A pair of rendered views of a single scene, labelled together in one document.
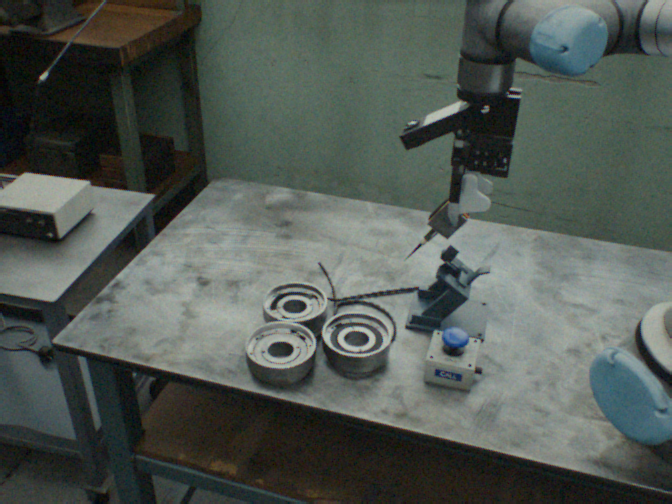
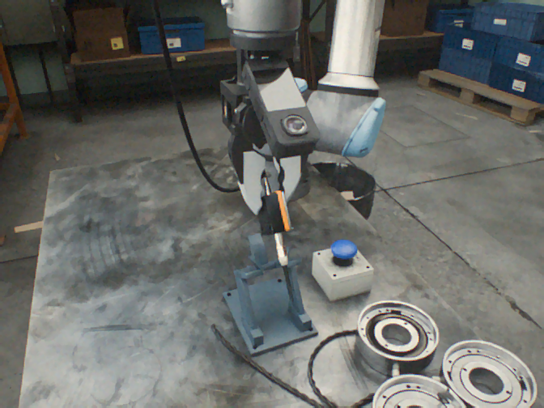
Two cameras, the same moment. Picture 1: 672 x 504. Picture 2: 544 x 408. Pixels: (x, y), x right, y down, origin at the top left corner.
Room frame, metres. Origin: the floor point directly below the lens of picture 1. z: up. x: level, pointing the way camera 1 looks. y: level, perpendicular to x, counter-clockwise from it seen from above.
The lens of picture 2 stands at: (1.20, 0.21, 1.28)
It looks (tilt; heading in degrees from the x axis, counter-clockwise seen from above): 31 degrees down; 234
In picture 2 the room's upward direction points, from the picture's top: straight up
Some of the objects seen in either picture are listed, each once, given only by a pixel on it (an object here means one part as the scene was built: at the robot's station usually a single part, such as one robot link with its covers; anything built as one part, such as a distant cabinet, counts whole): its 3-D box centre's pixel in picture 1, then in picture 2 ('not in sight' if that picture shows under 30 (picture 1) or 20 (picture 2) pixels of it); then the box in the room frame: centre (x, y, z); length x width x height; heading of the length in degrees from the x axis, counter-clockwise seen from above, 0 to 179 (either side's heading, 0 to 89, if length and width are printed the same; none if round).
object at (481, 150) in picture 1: (483, 129); (261, 86); (0.92, -0.20, 1.14); 0.09 x 0.08 x 0.12; 76
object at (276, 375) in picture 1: (280, 354); (484, 384); (0.79, 0.08, 0.82); 0.10 x 0.10 x 0.04
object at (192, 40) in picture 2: not in sight; (170, 35); (-0.43, -3.43, 0.56); 0.52 x 0.38 x 0.22; 160
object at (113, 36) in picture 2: not in sight; (100, 31); (0.10, -3.56, 0.64); 0.49 x 0.40 x 0.37; 168
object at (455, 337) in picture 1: (454, 346); (342, 257); (0.78, -0.18, 0.85); 0.04 x 0.04 x 0.05
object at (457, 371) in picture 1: (455, 360); (340, 268); (0.78, -0.18, 0.82); 0.08 x 0.07 x 0.05; 73
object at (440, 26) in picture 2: not in sight; (449, 18); (-3.11, -2.63, 0.56); 0.52 x 0.38 x 0.22; 160
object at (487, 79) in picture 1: (485, 72); (261, 10); (0.92, -0.20, 1.22); 0.08 x 0.08 x 0.05
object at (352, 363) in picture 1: (356, 343); (395, 338); (0.82, -0.03, 0.82); 0.10 x 0.10 x 0.04
